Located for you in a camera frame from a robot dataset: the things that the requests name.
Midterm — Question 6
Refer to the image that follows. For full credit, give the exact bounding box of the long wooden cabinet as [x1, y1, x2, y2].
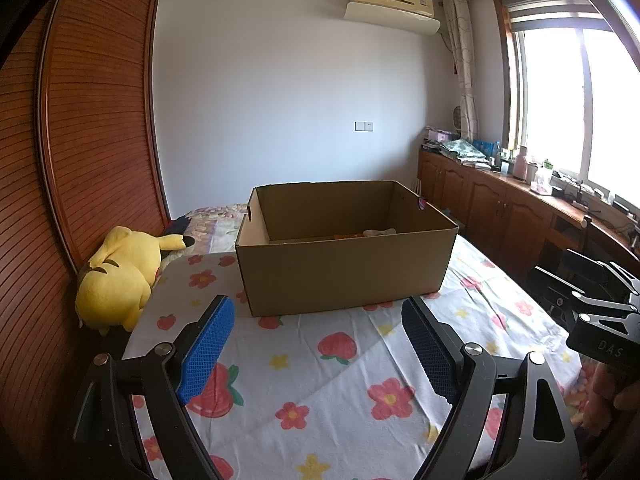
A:
[417, 150, 640, 302]

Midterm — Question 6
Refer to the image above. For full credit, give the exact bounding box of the yellow plush toy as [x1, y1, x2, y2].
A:
[75, 226, 197, 337]

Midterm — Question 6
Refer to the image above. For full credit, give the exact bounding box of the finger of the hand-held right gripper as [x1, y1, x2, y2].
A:
[565, 249, 640, 295]
[530, 266, 636, 319]

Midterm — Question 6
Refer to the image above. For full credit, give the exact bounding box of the brown cardboard box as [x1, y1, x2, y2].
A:
[235, 180, 459, 318]

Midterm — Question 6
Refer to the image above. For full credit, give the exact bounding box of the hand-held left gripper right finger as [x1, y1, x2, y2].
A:
[401, 295, 583, 480]

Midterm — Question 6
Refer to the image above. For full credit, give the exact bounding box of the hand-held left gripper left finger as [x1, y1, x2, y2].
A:
[72, 294, 236, 480]

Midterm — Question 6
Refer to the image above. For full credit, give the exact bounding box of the floral bedsheet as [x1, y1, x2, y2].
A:
[122, 203, 587, 480]

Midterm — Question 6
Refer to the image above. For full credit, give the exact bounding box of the patterned white curtain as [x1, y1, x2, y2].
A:
[441, 0, 480, 142]

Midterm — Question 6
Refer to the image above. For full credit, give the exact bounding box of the person's right hand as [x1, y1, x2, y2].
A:
[607, 362, 640, 441]

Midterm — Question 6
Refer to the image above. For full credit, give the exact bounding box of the pale pink thermos bottle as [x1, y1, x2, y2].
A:
[515, 145, 532, 184]

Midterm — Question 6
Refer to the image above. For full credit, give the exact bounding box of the black chair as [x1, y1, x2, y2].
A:
[527, 215, 640, 322]

